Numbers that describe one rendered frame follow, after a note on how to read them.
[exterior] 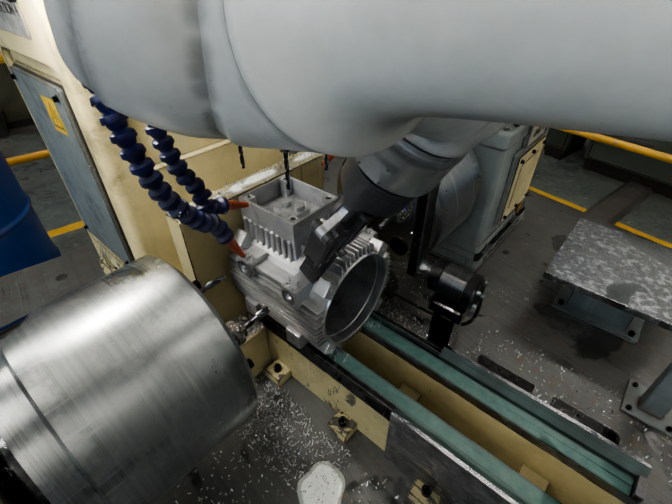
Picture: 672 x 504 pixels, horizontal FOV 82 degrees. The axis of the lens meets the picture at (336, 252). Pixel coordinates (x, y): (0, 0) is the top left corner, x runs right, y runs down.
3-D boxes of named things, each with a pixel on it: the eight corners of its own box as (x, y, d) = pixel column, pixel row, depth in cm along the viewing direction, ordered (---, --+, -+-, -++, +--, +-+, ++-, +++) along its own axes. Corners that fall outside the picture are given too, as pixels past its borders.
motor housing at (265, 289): (237, 313, 71) (218, 228, 59) (309, 262, 82) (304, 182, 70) (318, 375, 61) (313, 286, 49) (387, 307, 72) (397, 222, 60)
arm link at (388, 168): (354, 90, 29) (326, 144, 34) (436, 176, 28) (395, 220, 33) (417, 68, 35) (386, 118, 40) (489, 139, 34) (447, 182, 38)
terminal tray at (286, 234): (243, 235, 64) (236, 197, 59) (289, 209, 70) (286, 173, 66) (294, 266, 58) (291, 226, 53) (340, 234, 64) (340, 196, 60)
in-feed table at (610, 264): (527, 310, 88) (544, 271, 80) (563, 254, 104) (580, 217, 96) (651, 370, 75) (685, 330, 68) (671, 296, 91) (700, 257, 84)
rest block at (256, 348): (225, 368, 76) (213, 328, 68) (253, 346, 80) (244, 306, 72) (244, 386, 73) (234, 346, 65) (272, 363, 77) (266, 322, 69)
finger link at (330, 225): (375, 200, 38) (341, 221, 35) (353, 228, 42) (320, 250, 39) (359, 182, 39) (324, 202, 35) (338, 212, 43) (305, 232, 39)
